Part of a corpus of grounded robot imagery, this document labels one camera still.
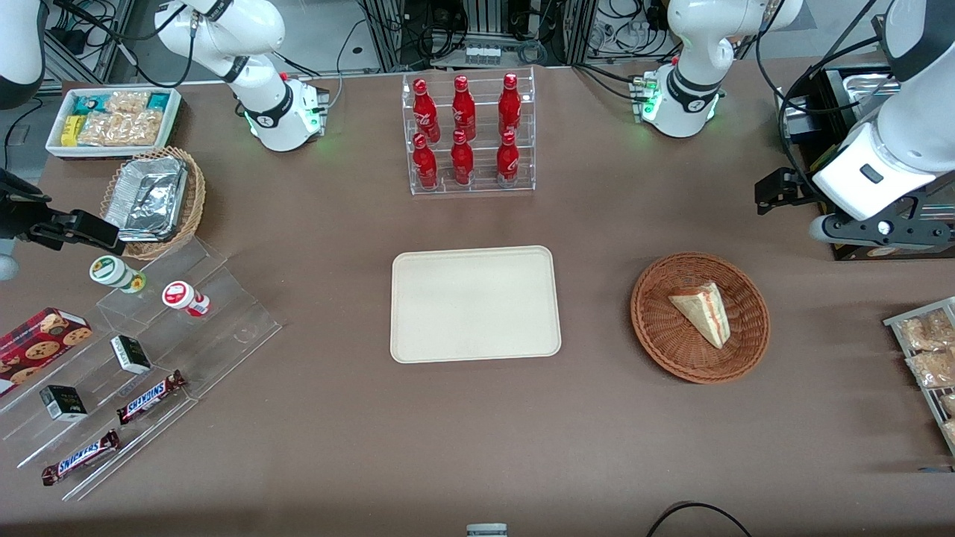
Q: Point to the small grey box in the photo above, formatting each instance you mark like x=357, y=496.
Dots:
x=486, y=530

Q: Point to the red lid yogurt bottle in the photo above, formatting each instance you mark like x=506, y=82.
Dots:
x=179, y=295

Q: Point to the black hot dog machine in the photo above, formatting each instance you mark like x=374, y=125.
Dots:
x=817, y=104

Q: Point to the Snickers chocolate bar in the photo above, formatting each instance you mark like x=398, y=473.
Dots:
x=80, y=457
x=149, y=397

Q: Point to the steel food pan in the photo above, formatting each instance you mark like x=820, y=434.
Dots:
x=862, y=89

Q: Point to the clear bag of crackers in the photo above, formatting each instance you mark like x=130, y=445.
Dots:
x=140, y=128
x=127, y=101
x=97, y=129

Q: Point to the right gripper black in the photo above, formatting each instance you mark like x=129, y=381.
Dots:
x=21, y=217

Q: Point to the clear acrylic bottle rack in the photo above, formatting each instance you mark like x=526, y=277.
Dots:
x=485, y=186

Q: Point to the white power strip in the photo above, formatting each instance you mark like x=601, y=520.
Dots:
x=483, y=54

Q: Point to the teal snack packet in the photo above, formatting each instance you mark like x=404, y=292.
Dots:
x=89, y=104
x=158, y=101

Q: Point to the tray of packaged snacks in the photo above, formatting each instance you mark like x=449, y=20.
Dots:
x=894, y=322

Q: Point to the clear acrylic stepped stand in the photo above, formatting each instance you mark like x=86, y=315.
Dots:
x=216, y=328

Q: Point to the cream plastic tray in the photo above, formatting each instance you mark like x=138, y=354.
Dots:
x=475, y=306

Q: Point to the green lid yogurt bottle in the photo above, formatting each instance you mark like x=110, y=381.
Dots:
x=110, y=271

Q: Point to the triangle sandwich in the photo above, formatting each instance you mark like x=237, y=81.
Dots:
x=705, y=313

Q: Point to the yellow snack packet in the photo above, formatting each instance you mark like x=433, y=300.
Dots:
x=70, y=130

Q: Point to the oval tan wicker basket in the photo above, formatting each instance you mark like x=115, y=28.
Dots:
x=195, y=201

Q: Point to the red cola bottle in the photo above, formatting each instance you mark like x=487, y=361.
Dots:
x=463, y=108
x=507, y=160
x=425, y=165
x=509, y=104
x=425, y=112
x=462, y=162

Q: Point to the red cookie box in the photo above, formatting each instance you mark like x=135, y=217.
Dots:
x=37, y=343

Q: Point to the aluminium equipment rack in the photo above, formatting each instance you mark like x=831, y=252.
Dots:
x=418, y=30

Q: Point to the white snack bin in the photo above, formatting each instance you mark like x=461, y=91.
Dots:
x=56, y=149

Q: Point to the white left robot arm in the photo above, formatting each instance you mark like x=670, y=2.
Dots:
x=694, y=45

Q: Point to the aluminium foil container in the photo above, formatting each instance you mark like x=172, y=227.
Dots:
x=145, y=198

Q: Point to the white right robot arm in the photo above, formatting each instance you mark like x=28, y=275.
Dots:
x=254, y=37

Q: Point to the small black carton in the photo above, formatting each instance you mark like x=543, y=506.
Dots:
x=130, y=354
x=63, y=403

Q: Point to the round brown wicker basket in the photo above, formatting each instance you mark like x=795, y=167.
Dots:
x=664, y=335

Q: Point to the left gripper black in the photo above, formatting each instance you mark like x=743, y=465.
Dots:
x=795, y=189

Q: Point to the clear bag of pastries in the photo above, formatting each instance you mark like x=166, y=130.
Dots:
x=925, y=332
x=947, y=404
x=932, y=368
x=950, y=432

